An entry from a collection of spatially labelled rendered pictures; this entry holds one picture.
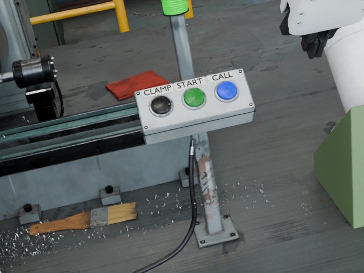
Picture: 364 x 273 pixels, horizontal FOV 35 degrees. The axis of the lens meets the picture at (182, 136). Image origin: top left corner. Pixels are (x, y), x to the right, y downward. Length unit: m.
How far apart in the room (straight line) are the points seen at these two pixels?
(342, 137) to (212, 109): 0.22
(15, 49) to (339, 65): 0.87
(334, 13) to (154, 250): 0.50
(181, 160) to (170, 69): 0.60
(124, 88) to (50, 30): 2.80
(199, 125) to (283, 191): 0.29
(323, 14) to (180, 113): 0.26
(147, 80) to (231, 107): 0.80
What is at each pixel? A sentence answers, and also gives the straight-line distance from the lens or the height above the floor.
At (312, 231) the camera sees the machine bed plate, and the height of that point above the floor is 0.80.
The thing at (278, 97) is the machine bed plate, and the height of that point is 0.80.
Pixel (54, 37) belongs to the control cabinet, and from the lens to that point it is 4.40.
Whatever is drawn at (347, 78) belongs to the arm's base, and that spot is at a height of 1.00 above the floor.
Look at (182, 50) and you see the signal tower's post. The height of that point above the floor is 0.94.
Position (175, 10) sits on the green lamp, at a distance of 1.38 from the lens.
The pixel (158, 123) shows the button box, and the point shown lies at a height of 1.05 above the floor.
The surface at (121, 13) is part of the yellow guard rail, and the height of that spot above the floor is 0.50.
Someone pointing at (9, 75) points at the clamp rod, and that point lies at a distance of 1.27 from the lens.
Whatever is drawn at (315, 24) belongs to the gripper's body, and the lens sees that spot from 0.74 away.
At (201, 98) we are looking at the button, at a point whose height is 1.07.
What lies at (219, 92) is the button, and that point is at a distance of 0.86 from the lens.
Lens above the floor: 1.43
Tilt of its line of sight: 28 degrees down
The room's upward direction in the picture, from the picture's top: 10 degrees counter-clockwise
